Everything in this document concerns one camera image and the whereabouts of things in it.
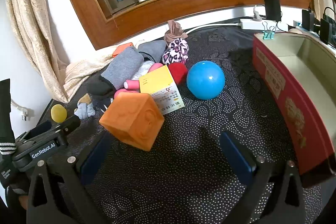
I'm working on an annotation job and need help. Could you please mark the pink leopard print sock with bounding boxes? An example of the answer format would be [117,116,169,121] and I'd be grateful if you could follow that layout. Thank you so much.
[161,39,189,65]

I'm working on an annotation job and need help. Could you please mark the red plush ball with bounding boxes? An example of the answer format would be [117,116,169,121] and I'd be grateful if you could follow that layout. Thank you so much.
[167,63,189,85]

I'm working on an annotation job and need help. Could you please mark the person's left hand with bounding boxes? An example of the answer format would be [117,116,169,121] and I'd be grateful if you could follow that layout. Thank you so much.
[10,179,30,210]

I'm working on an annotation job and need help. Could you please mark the wooden framed window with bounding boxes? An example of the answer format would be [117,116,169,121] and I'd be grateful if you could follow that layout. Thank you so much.
[54,0,313,50]

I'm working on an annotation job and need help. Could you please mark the yellow card box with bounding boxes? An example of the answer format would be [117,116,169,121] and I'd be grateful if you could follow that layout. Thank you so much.
[139,65,185,115]

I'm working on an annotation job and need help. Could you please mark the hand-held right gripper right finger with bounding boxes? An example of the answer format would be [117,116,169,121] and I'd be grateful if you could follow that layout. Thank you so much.
[220,131,306,224]

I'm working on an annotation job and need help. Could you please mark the brown sock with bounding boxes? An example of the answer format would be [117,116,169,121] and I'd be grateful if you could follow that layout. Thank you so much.
[164,20,188,42]

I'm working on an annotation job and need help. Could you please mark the white power cable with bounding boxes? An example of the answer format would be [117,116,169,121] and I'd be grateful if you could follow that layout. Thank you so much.
[184,21,241,33]

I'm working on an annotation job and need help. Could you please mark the white charger plug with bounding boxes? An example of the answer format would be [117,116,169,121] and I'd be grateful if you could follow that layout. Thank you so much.
[253,4,265,21]

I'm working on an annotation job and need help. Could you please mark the red container box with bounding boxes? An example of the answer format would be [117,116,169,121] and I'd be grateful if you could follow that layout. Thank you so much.
[252,31,336,188]

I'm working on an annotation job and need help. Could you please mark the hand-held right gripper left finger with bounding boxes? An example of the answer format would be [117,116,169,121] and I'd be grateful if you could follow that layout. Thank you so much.
[26,132,114,224]

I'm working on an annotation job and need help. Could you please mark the small orange block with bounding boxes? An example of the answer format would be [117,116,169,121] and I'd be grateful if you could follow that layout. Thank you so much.
[113,42,134,58]

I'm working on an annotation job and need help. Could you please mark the blue ball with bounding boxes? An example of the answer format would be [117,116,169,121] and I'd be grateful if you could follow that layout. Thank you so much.
[186,61,226,101]

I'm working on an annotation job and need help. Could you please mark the white wall plug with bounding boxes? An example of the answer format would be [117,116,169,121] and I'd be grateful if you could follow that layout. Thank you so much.
[12,99,34,122]

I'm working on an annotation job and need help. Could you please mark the teal binder clip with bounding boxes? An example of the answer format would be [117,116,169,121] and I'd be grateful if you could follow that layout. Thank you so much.
[261,21,276,40]

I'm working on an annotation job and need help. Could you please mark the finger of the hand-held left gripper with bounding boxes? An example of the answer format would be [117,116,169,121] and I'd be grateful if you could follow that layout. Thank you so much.
[28,120,52,136]
[52,116,81,136]

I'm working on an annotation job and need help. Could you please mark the black patterned tablecloth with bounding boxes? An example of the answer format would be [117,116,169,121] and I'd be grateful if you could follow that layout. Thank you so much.
[34,23,323,224]

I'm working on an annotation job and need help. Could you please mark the dark sock with white print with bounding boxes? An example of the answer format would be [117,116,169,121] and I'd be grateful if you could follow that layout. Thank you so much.
[92,97,114,112]

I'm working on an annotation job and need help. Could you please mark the yellow ball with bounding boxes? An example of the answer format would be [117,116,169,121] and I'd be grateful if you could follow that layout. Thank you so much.
[51,105,68,123]

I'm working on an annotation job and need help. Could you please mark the dark grey sock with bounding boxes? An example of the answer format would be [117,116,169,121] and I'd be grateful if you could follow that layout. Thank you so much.
[138,40,167,63]

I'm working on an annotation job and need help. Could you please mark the black charger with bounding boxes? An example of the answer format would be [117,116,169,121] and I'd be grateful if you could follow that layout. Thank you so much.
[302,9,317,31]
[319,18,334,43]

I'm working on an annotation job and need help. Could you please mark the orange foam cube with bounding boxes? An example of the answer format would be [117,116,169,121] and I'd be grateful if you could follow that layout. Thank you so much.
[99,93,165,152]

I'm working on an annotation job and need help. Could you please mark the cream and pink sock ball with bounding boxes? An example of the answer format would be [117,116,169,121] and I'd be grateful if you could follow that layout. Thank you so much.
[131,61,164,81]

